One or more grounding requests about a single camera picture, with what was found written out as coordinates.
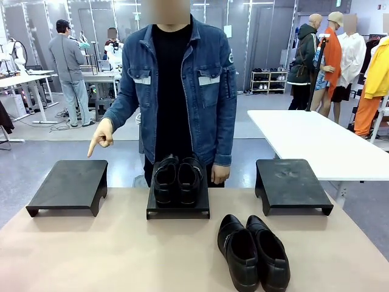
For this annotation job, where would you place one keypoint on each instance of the person's right hand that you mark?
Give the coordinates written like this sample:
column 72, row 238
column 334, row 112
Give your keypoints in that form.
column 103, row 134

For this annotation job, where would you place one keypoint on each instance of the person's left hand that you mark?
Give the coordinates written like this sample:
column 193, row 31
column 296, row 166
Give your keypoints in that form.
column 220, row 175

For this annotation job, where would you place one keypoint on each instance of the person's left forearm denim sleeve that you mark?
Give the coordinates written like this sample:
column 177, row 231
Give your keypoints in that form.
column 226, row 134

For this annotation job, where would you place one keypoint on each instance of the person's right forearm denim sleeve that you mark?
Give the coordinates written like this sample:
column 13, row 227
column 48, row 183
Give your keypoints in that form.
column 121, row 106

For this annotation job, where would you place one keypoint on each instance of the black shoe stand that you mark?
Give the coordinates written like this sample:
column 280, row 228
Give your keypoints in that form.
column 70, row 185
column 291, row 185
column 177, row 210

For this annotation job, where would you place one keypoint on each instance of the person in denim jacket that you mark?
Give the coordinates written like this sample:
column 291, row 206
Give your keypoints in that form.
column 176, row 91

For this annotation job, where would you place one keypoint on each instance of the seated person in background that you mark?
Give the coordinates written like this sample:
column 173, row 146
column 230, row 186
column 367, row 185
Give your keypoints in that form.
column 112, row 48

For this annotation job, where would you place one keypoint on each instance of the grey plastic stool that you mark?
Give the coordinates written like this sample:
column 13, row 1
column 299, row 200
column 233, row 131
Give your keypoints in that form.
column 101, row 106

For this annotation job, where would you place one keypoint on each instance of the white background workbench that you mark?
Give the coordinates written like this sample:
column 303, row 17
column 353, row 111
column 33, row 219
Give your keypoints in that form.
column 100, row 76

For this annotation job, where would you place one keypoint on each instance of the man in grey jacket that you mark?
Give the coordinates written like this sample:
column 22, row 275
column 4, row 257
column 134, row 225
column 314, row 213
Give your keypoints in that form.
column 68, row 61

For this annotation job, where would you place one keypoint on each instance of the large white table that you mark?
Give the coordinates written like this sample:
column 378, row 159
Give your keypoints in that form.
column 304, row 137

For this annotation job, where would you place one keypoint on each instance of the white height-adjustable desk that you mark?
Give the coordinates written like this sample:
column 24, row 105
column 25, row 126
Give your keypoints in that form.
column 21, row 79

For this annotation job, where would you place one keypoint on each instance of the dark hanging cloth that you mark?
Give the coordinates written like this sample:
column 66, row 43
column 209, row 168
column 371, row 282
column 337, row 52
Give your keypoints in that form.
column 5, row 118

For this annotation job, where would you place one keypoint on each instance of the wooden shoe rack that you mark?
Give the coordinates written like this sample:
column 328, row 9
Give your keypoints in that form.
column 269, row 82

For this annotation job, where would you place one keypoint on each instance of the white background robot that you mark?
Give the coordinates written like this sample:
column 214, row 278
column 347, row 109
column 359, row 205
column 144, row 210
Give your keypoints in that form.
column 16, row 51

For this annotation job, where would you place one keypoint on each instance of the mannequin in dark green jacket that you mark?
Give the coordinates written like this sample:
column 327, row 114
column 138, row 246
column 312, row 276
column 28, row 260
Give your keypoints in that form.
column 304, row 61

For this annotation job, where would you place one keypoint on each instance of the mannequin in orange cloth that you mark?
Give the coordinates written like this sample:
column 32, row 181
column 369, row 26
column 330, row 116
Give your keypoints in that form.
column 331, row 57

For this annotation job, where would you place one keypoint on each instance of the mannequin in white shirt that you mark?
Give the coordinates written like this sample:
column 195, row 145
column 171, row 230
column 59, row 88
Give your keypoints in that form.
column 352, row 61

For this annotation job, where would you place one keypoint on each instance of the mannequin in yellow and orange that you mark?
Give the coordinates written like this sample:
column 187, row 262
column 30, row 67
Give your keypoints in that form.
column 375, row 76

